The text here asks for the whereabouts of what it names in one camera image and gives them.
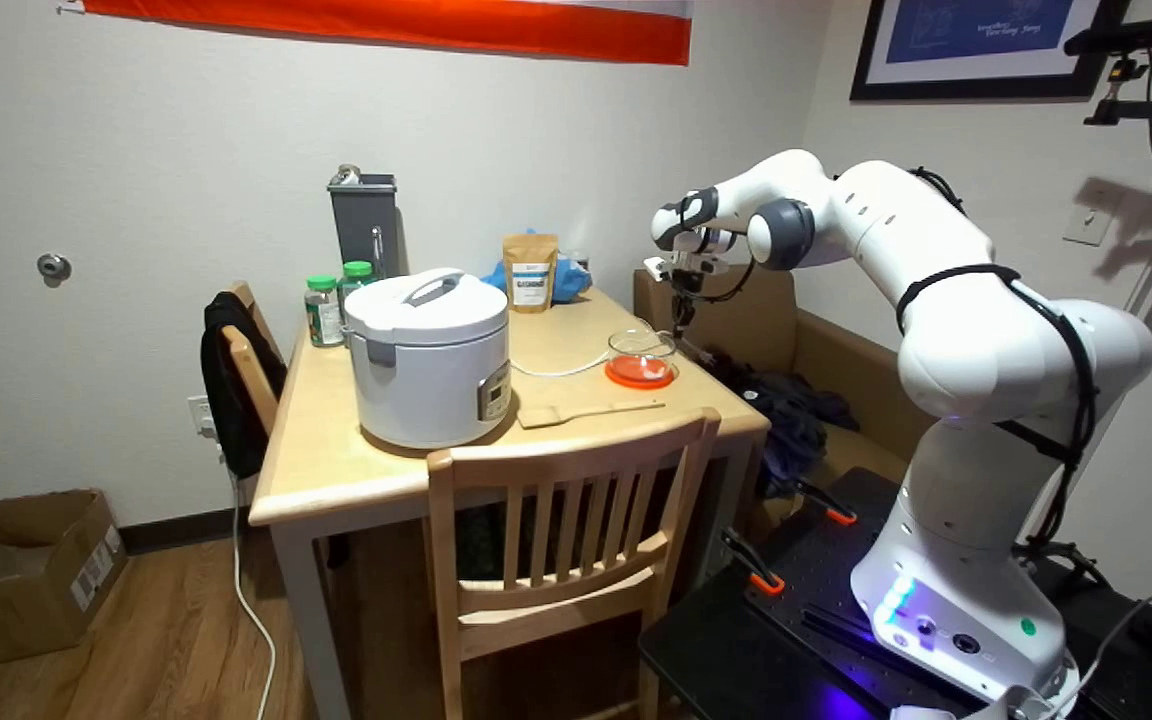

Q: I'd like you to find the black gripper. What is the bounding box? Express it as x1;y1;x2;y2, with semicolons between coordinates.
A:
669;269;718;335

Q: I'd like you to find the white rice cooker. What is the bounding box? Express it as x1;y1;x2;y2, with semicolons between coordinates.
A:
339;263;521;453

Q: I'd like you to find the glass bowl with orange lid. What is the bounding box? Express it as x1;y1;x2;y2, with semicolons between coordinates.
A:
601;325;681;397

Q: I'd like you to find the blue plastic bag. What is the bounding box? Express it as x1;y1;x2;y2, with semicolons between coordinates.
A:
489;252;598;309

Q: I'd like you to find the wooden rice paddle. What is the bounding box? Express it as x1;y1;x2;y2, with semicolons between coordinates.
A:
517;390;674;433

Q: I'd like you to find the purple cloth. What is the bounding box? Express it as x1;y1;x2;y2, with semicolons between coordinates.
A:
709;351;834;495

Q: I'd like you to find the brown paper pouch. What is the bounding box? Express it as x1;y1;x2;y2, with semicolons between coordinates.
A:
501;229;565;317

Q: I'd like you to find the brown sofa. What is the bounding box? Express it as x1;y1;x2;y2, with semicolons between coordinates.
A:
634;259;934;495

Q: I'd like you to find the orange black clamp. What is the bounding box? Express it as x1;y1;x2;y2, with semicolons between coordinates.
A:
801;478;866;531
721;522;793;601

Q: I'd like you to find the wooden slat chair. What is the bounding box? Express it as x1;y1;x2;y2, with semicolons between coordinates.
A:
420;408;724;720

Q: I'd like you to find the green lid jar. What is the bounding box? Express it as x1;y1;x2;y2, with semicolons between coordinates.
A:
339;256;376;302
306;273;347;351

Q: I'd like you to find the black framed picture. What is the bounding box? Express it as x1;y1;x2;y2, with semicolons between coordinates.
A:
848;0;1133;102

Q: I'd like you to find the wooden chair with jacket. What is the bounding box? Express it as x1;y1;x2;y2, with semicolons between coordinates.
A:
195;279;291;482

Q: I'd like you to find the black jacket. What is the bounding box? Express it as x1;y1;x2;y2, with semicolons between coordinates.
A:
195;287;289;478

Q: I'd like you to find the cardboard box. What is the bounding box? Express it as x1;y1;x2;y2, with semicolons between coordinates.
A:
0;486;127;676

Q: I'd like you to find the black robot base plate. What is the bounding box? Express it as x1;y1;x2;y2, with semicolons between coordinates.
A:
636;462;1152;720

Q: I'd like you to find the red wall banner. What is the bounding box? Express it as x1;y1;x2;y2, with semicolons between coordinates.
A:
80;0;698;69

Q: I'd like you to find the white wall outlet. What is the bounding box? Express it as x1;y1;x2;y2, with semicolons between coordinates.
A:
1061;197;1117;252

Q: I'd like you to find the white floor cable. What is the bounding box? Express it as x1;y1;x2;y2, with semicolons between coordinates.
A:
228;505;285;720

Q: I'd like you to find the black camera on stand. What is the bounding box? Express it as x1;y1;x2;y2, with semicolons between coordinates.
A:
1061;13;1152;131

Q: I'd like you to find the round metal wall knob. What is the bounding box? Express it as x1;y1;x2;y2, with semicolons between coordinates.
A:
35;246;75;293

